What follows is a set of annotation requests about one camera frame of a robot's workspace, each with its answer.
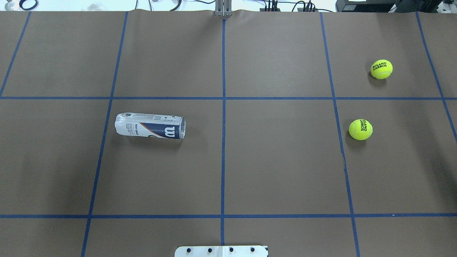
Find white blue tennis ball can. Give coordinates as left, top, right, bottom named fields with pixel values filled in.
left=114, top=112, right=186, bottom=140

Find yellow tennis ball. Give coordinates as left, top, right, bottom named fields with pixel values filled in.
left=370, top=60, right=393, bottom=80
left=348, top=119, right=373, bottom=141

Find brown paper table cover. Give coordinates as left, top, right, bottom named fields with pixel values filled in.
left=1, top=10, right=456, bottom=257

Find black equipment box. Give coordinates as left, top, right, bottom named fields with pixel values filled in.
left=336, top=0, right=443, bottom=13

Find white metal base plate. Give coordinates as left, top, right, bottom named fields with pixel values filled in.
left=174, top=245, right=269, bottom=257

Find grey metal clamp bracket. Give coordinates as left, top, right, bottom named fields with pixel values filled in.
left=214, top=0, right=233, bottom=17

